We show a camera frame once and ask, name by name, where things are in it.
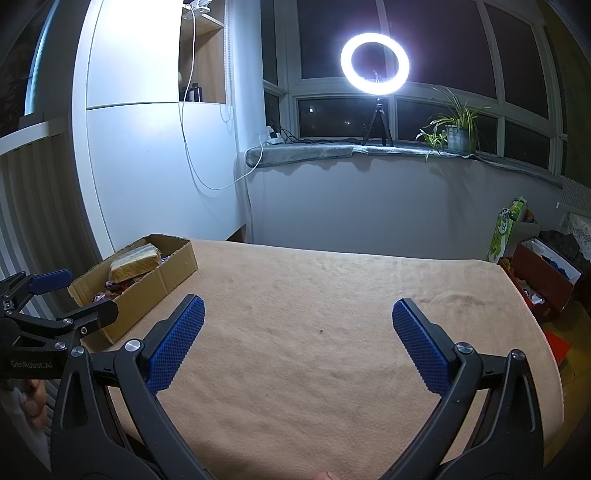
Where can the dark bottles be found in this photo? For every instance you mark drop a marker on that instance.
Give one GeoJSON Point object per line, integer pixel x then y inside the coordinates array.
{"type": "Point", "coordinates": [195, 92]}

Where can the grey windowsill cloth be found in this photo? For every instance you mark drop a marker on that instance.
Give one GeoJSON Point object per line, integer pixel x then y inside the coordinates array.
{"type": "Point", "coordinates": [300, 152]}

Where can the white lace cloth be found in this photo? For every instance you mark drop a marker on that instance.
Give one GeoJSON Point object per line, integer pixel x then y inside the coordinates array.
{"type": "Point", "coordinates": [579, 226]}

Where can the green paper bag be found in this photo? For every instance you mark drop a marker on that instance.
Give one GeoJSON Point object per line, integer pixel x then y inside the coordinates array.
{"type": "Point", "coordinates": [501, 235]}

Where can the clear-wrapped sliced bread loaf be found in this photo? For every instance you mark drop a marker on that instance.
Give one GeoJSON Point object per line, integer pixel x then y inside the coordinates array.
{"type": "Point", "coordinates": [134, 263]}

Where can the red open box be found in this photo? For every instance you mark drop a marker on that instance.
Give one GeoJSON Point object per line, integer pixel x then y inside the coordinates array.
{"type": "Point", "coordinates": [540, 281]}

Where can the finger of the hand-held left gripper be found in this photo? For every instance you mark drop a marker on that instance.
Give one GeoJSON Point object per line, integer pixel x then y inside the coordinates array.
{"type": "Point", "coordinates": [92, 318]}
{"type": "Point", "coordinates": [53, 280]}

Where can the grey ribbed panel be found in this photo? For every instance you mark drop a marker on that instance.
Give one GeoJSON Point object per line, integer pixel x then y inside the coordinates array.
{"type": "Point", "coordinates": [46, 207]}

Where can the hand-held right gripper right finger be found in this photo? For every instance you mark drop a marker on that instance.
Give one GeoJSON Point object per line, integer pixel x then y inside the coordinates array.
{"type": "Point", "coordinates": [422, 346]}

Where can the person's right hand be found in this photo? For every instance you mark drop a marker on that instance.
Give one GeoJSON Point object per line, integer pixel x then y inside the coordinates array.
{"type": "Point", "coordinates": [325, 476]}

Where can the potted spider plant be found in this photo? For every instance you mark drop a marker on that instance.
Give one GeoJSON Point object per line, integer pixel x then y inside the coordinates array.
{"type": "Point", "coordinates": [458, 141]}

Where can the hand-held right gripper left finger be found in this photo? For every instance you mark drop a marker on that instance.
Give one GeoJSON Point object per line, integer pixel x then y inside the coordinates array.
{"type": "Point", "coordinates": [178, 344]}

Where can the person's left hand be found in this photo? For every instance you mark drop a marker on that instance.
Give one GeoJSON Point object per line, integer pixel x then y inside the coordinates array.
{"type": "Point", "coordinates": [36, 401]}

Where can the red paper sheet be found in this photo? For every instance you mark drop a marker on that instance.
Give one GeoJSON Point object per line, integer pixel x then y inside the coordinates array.
{"type": "Point", "coordinates": [558, 346]}

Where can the white power strip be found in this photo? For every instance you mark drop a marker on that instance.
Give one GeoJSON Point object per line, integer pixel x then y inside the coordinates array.
{"type": "Point", "coordinates": [274, 138]}

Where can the white cabinet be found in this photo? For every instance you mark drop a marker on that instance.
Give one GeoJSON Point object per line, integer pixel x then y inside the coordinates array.
{"type": "Point", "coordinates": [138, 161]}

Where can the brown cardboard box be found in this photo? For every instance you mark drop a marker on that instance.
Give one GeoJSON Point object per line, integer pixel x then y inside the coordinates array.
{"type": "Point", "coordinates": [152, 286]}

